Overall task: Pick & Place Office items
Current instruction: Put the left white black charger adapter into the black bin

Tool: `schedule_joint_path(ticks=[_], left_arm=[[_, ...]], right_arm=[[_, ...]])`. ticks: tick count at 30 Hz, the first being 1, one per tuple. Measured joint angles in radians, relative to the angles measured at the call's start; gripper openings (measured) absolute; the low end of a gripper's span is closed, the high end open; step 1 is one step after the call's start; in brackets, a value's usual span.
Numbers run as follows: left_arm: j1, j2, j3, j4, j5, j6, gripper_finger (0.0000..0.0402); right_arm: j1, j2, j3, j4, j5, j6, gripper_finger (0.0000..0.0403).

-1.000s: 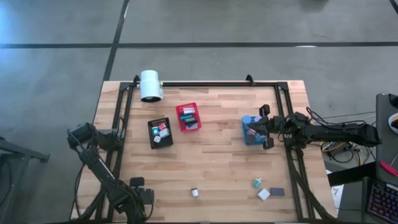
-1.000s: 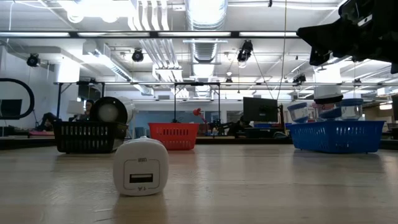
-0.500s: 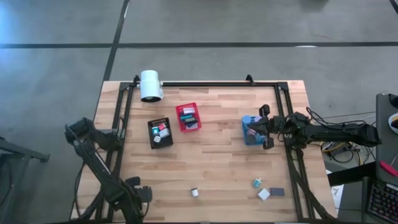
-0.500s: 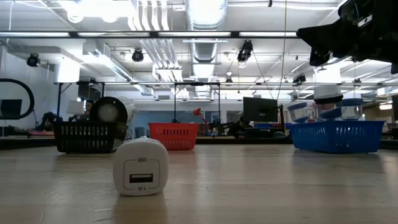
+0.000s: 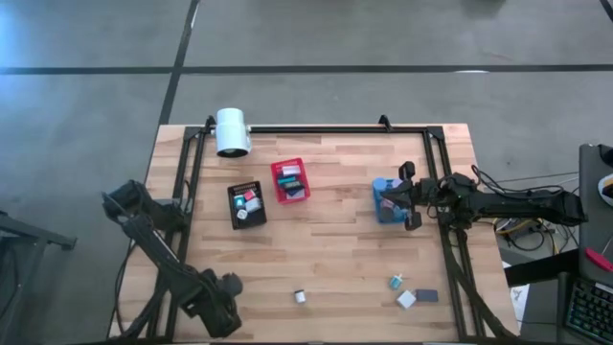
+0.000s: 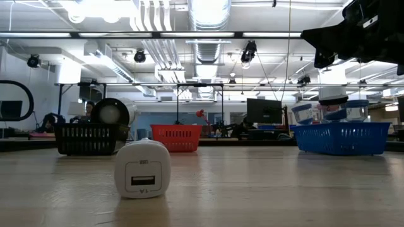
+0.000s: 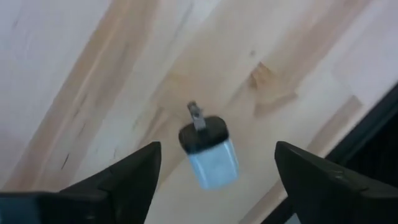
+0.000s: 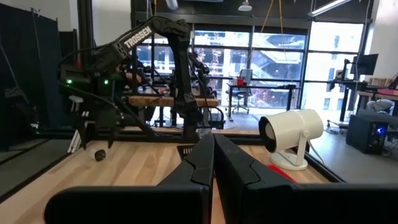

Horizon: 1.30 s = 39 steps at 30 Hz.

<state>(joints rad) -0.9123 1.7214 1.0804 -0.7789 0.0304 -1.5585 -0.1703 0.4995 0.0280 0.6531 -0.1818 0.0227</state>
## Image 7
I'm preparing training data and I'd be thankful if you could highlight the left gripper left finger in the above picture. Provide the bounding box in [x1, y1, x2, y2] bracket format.
[0, 141, 162, 224]

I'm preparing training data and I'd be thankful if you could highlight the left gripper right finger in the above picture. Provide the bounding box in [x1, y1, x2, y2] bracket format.
[275, 141, 398, 224]

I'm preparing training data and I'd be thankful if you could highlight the white charger with black end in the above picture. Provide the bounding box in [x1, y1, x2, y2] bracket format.
[178, 101, 240, 190]

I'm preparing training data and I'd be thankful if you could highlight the black aluminium table frame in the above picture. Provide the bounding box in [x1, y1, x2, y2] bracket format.
[261, 82, 398, 224]

